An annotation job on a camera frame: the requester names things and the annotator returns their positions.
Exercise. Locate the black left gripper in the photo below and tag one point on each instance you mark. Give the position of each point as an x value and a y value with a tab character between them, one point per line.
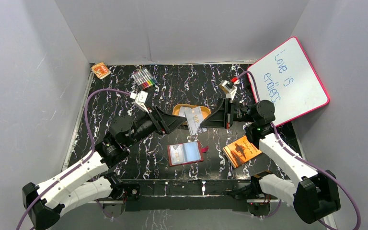
158	119

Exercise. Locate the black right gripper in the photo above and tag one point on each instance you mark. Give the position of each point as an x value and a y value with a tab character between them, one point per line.
218	118

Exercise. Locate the white credit card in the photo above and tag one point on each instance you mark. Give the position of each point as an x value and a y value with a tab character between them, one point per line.
194	118
177	154

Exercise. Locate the red leather card holder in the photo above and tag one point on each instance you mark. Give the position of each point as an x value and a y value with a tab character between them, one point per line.
193	152

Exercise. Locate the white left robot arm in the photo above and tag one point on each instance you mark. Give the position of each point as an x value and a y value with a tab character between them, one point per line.
47	201

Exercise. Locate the stack of remaining cards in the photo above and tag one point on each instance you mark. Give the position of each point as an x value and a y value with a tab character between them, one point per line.
183	109

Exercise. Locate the small orange card box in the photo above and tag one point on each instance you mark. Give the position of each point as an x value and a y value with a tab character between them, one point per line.
100	70

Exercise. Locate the orange oval tray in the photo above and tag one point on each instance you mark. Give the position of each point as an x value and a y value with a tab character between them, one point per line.
205	111

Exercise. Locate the orange book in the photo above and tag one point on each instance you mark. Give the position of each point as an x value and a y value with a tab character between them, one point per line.
240	152

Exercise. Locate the pack of coloured markers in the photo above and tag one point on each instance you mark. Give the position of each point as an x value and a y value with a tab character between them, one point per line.
143	78

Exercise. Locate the pink framed whiteboard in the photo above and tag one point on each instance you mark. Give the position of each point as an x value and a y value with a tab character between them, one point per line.
286	77

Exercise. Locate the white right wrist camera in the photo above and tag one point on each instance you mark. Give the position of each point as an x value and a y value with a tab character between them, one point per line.
230	88

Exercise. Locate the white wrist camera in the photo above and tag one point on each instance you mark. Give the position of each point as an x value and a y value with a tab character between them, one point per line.
140	100
230	88

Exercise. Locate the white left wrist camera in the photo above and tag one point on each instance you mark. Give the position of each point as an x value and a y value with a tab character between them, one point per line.
140	100

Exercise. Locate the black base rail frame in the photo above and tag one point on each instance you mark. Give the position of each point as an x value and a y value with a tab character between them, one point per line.
141	195

